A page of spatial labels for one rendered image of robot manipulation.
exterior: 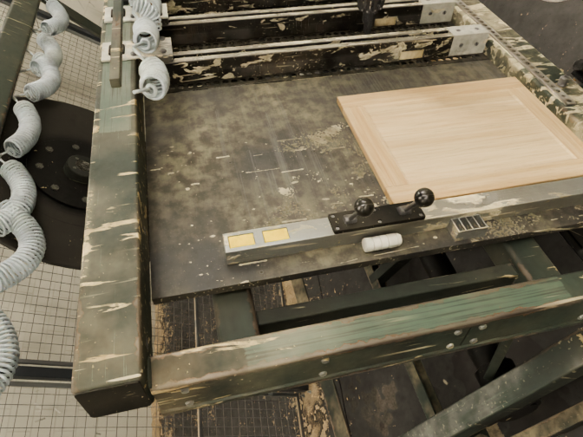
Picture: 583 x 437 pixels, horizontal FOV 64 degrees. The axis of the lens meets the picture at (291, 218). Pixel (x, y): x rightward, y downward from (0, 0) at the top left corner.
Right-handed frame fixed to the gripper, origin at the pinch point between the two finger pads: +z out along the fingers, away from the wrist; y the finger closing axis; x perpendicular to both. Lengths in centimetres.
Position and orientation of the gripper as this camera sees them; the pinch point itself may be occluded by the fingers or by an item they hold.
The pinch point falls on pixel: (368, 22)
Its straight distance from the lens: 164.9
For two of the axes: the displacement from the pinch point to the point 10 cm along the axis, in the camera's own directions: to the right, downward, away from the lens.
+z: -0.2, 6.8, 7.4
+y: -9.7, 1.6, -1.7
